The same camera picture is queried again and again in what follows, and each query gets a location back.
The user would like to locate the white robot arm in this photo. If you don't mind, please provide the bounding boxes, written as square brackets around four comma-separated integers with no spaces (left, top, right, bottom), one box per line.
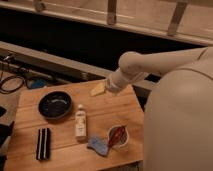
[91,46,213,171]

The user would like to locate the dark blue bowl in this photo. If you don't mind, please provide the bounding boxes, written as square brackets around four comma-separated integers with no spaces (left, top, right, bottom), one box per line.
[38,91,72,119]

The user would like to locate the blue object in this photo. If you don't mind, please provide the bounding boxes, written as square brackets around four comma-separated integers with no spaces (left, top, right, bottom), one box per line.
[27,78,47,89]

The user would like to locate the wooden board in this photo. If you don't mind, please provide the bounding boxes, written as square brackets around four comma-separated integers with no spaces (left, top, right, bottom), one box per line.
[4,81,144,171]

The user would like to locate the red snack packet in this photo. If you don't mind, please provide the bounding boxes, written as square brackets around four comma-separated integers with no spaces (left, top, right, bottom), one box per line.
[107,125,129,148]

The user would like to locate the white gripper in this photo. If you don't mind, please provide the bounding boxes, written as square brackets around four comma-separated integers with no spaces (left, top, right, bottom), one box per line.
[90,71,130,96]

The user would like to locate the blue cloth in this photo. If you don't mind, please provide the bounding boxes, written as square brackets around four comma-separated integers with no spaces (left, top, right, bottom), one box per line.
[87,136,109,157]

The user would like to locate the black cable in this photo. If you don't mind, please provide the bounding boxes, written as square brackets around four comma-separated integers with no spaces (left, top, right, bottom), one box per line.
[0,53,29,95]

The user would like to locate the black white striped block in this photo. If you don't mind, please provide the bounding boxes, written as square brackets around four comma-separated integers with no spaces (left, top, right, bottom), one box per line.
[36,128,51,161]

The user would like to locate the white plastic bottle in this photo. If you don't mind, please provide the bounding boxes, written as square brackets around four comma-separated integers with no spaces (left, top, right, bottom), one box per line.
[75,104,87,141]

